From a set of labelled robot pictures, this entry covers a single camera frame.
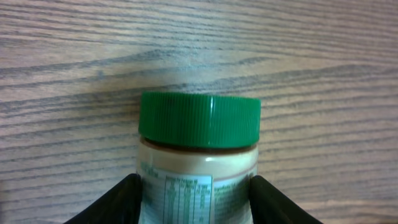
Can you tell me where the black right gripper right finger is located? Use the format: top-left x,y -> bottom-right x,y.
249,175 -> 322,224

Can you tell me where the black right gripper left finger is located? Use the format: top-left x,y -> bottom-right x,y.
65,174 -> 142,224

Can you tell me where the green-lidded jar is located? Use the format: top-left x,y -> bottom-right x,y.
136,92 -> 261,224

